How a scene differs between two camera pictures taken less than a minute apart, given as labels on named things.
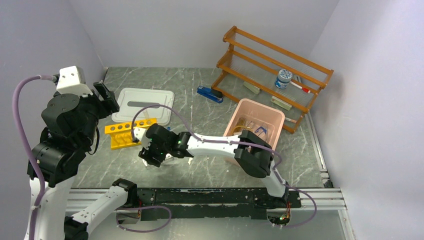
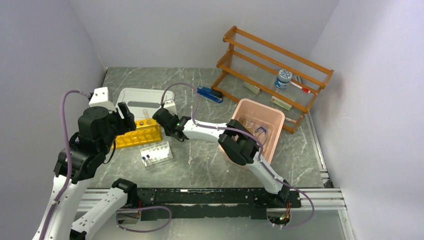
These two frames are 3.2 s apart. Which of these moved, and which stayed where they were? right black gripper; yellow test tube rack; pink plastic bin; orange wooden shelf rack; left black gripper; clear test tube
Moved: left black gripper; right black gripper
Stayed: yellow test tube rack; clear test tube; orange wooden shelf rack; pink plastic bin
